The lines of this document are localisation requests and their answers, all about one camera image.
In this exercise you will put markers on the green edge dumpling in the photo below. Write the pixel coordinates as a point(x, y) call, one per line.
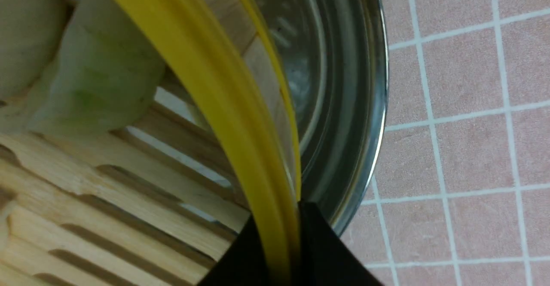
point(102, 77)

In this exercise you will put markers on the yellow-rimmed bamboo steamer basket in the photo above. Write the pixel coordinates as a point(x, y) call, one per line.
point(160, 201)

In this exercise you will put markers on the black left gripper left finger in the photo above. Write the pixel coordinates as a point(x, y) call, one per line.
point(243, 264)

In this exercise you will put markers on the pink checkered tablecloth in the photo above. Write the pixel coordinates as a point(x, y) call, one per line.
point(460, 194)

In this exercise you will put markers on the white pleated bun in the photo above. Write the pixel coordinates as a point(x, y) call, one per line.
point(30, 32)

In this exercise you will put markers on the stainless steel pot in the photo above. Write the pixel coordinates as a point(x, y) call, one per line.
point(335, 58)

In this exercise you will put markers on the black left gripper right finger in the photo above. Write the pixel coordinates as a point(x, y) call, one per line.
point(325, 260)

